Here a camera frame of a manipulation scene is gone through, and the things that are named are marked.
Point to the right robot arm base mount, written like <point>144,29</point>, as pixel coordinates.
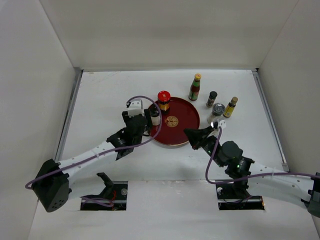
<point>233,197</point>

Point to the aluminium table edge rail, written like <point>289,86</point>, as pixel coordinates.
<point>68,116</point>

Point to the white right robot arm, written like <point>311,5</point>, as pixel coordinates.
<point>248,177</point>

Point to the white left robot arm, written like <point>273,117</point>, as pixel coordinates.
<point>56,182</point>

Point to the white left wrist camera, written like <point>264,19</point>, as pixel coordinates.
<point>135,107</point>

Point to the small black cap spice jar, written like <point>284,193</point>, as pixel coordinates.
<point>211,99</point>

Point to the red lid chili sauce jar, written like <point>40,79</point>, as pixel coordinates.
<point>164,98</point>

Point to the yellow label small oil bottle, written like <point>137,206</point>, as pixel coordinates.
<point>230,107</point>

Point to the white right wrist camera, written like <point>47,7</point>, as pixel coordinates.
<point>220,123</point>

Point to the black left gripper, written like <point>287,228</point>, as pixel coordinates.
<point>146,115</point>

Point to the left robot arm base mount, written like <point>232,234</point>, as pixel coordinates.
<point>113,196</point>

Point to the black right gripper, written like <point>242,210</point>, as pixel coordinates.
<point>197,136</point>

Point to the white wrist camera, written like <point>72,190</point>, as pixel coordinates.
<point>220,123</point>
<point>135,107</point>

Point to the red round tray gold rim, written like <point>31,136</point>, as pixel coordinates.
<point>181,115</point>

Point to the black lid seasoning bottle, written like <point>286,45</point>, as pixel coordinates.
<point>154,115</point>

